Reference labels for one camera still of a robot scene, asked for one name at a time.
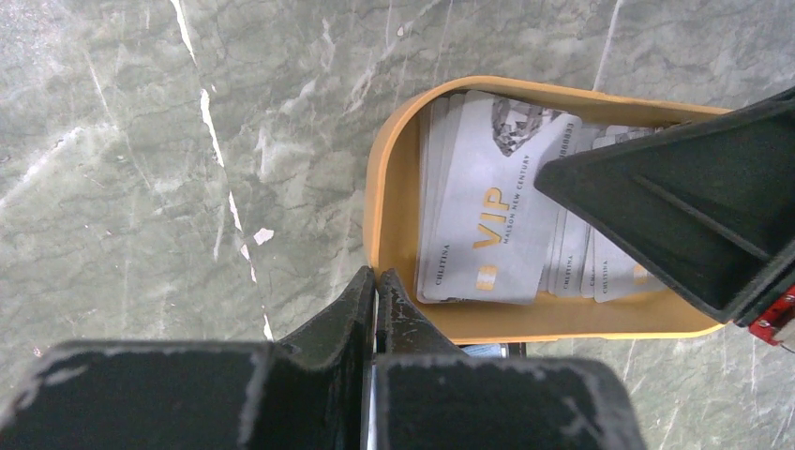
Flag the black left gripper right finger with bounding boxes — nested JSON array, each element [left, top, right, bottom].
[[373, 270, 646, 449]]

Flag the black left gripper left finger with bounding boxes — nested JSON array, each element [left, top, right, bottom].
[[1, 267, 376, 449]]

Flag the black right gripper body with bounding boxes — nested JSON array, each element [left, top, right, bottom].
[[747, 282, 794, 347]]

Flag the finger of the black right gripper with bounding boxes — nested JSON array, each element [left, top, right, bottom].
[[534, 90, 794, 324]]

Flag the white card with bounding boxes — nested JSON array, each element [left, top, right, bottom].
[[536, 124, 672, 305], [415, 90, 583, 305]]

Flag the orange oval tray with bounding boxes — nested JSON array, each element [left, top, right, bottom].
[[363, 76, 720, 344]]

